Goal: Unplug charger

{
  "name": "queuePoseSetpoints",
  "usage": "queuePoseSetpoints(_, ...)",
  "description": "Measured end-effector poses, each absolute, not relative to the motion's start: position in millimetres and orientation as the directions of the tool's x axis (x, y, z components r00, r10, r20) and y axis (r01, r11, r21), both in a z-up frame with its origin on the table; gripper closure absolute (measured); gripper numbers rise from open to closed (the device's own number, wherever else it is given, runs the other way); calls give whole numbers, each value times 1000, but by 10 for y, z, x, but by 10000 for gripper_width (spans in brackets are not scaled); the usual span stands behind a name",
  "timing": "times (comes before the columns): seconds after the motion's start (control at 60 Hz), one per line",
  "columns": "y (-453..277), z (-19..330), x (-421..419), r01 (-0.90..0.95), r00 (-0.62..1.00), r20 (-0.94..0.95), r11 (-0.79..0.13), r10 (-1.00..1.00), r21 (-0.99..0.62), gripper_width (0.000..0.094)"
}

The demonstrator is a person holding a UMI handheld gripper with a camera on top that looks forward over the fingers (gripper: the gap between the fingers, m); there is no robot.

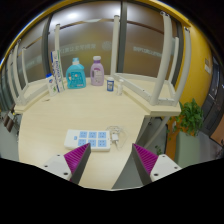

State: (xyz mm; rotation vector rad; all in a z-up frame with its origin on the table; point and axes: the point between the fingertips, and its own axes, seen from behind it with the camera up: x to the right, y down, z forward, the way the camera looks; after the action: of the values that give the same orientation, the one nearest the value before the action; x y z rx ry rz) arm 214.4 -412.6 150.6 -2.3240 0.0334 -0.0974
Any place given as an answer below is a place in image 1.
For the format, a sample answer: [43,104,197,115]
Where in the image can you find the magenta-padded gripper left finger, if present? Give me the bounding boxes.
[42,142,92,185]

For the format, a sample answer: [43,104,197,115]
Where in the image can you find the small slim white bottle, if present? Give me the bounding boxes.
[116,78,125,97]

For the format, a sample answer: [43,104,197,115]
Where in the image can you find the row of brown chairs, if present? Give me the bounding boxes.
[1,109,17,134]

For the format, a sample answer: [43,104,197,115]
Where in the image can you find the white charger block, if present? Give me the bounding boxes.
[110,132,120,143]

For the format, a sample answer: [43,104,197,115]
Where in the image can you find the purple detergent bottle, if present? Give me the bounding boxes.
[90,55,106,87]

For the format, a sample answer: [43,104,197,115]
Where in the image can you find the tall toothpaste box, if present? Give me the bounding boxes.
[50,50,66,94]

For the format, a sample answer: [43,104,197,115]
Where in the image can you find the blue detergent bottle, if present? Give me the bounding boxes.
[65,57,87,90]

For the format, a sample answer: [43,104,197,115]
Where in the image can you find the dark double door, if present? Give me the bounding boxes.
[200,56,224,148]

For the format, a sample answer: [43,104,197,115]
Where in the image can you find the white charger cable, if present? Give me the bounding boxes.
[105,125,129,150]

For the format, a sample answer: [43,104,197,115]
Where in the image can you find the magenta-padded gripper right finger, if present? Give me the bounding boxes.
[131,143,183,186]

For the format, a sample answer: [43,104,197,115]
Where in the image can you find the white power strip blue sockets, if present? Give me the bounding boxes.
[63,129,112,153]

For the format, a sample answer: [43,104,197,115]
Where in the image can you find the upturned white-legged table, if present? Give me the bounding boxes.
[109,11,193,118]
[7,23,62,115]

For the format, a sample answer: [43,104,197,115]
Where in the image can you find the green potted plant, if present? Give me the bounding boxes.
[166,98,205,168]

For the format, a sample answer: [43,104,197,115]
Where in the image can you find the small blue white jar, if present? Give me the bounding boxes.
[106,76,116,93]

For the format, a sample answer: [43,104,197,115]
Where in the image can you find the white bottle blue cap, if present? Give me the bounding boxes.
[45,73,58,97]

